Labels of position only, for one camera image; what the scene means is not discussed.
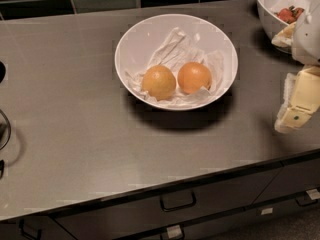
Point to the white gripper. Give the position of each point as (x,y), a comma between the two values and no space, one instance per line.
(308,39)

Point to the white label sticker centre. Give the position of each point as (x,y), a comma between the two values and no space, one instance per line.
(267,211)

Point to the red strawberries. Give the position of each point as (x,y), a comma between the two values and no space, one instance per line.
(290,15)

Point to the black centre drawer handle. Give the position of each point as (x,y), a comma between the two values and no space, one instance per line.
(172,202)

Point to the black drawer handle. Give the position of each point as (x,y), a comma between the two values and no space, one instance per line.
(172,202)
(306,201)
(27,232)

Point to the white label sticker bottom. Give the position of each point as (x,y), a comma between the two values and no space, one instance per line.
(174,232)

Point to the black left drawer handle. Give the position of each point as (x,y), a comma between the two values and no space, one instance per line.
(27,232)

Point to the black wire stand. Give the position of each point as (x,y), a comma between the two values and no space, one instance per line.
(5,126)

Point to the orange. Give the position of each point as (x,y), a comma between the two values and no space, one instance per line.
(159,82)
(192,76)

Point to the dark right drawer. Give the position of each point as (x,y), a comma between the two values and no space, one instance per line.
(296,176)

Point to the white label sticker right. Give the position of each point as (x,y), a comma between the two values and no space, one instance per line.
(314,194)

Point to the white paper towel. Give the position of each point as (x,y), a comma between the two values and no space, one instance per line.
(176,50)

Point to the white bowl with strawberries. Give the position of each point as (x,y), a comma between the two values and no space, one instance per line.
(267,10)

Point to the black right drawer handle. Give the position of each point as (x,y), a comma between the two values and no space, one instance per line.
(306,201)

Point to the dark drawer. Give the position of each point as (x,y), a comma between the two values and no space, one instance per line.
(296,176)
(145,214)

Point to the dark centre drawer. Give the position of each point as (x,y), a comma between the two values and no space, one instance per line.
(145,214)

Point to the white label sticker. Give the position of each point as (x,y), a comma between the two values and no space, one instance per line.
(174,232)
(314,194)
(267,211)

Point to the large white bowl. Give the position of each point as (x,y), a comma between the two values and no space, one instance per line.
(137,45)

